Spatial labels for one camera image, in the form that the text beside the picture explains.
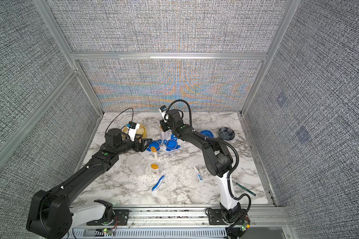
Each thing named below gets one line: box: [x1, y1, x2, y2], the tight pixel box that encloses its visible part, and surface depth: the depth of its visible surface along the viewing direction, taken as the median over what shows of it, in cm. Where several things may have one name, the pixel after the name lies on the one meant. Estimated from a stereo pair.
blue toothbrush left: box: [151, 175, 166, 192], surface depth 85 cm
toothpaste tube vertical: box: [192, 165, 203, 183], surface depth 89 cm
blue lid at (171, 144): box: [163, 133, 181, 151], surface depth 103 cm
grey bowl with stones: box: [217, 126, 236, 141], surface depth 105 cm
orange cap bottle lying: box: [150, 146, 158, 162], surface depth 90 cm
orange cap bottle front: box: [150, 163, 161, 178], surface depth 82 cm
